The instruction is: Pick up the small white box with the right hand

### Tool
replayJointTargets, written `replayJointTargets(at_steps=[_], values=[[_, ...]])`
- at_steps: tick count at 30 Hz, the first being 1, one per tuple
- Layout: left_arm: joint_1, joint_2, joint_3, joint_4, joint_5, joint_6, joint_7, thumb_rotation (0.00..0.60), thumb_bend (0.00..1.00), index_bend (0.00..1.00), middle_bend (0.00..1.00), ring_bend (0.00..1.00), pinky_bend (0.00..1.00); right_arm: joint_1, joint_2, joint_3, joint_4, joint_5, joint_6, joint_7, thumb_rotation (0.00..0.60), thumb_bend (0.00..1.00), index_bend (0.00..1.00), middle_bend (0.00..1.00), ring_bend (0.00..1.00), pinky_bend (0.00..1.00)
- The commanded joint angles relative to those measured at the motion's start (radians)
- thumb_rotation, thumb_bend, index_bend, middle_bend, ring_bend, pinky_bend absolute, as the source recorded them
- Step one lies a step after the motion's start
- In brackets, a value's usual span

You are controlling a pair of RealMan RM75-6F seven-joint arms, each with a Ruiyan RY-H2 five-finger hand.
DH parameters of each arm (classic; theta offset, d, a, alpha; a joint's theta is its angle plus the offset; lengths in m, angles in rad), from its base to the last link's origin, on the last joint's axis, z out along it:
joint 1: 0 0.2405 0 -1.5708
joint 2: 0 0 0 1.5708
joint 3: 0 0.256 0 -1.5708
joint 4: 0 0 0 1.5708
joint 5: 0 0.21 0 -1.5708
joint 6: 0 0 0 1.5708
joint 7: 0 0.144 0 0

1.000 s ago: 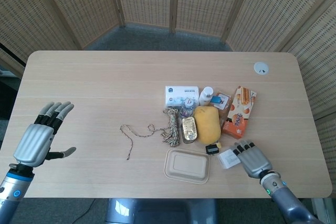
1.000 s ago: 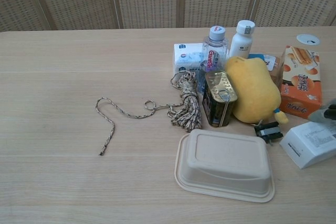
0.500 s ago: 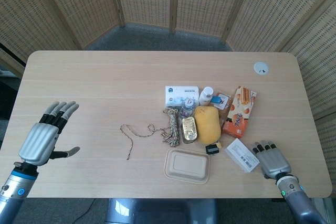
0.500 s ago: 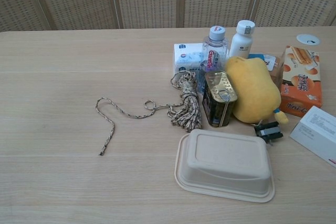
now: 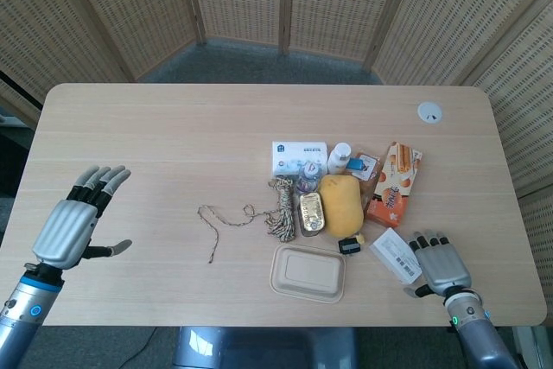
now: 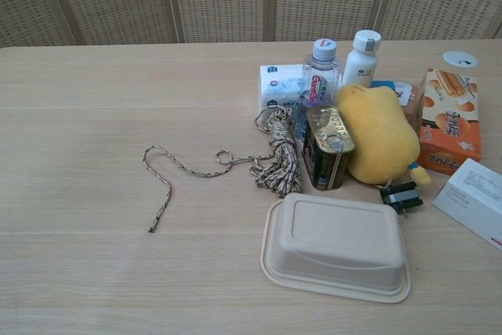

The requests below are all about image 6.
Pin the white barcode box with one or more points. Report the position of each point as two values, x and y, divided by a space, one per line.
468 199

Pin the clear small water bottle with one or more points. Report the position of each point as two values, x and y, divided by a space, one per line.
319 76

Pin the yellow squash toy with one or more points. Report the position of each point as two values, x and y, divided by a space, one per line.
378 135

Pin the orange biscuit box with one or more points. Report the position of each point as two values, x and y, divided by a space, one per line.
451 127

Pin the black binder clip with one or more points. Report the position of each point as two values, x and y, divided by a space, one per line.
402 197

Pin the gold tin can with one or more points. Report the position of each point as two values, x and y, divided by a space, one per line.
327 146

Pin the white tissue pack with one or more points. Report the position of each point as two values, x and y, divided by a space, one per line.
280 88

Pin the white pill bottle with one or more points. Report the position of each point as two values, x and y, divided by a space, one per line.
361 64

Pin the small blue packet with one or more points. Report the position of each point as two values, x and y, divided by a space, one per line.
382 83

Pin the beige pulp food container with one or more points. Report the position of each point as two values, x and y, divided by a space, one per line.
337 248

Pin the brown snack packet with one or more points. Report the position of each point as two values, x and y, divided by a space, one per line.
412 105

